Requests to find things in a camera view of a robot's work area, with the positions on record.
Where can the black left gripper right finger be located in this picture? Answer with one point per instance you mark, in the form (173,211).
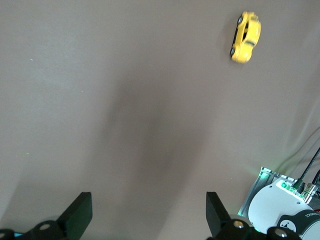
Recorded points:
(216,215)

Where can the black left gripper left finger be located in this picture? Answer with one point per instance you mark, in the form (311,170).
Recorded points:
(77,215)

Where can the yellow toy beetle car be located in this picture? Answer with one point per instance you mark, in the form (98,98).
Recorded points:
(246,37)

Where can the turquoise plastic bin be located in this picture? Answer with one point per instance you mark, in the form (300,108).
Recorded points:
(18,235)

